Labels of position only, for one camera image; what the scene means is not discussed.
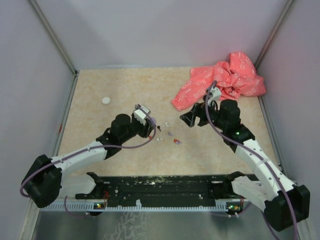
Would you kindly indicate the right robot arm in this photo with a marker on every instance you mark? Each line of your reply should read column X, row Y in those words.
column 283, row 202

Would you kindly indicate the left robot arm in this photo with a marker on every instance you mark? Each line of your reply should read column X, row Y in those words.
column 49, row 178

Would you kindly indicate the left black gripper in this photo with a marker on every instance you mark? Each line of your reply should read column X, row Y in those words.
column 145, row 130

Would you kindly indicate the pink patterned cloth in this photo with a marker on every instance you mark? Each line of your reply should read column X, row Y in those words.
column 235, row 77

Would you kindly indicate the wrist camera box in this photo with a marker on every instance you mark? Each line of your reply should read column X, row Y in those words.
column 214, row 94
column 141, row 113

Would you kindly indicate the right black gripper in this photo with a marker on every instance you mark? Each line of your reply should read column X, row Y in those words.
column 198, row 110

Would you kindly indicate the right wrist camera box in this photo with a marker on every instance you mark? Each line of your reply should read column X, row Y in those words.
column 214, row 94

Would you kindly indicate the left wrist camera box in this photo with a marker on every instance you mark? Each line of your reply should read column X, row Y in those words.
column 141, row 113

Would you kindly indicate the white charging case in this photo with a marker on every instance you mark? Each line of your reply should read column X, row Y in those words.
column 106, row 100

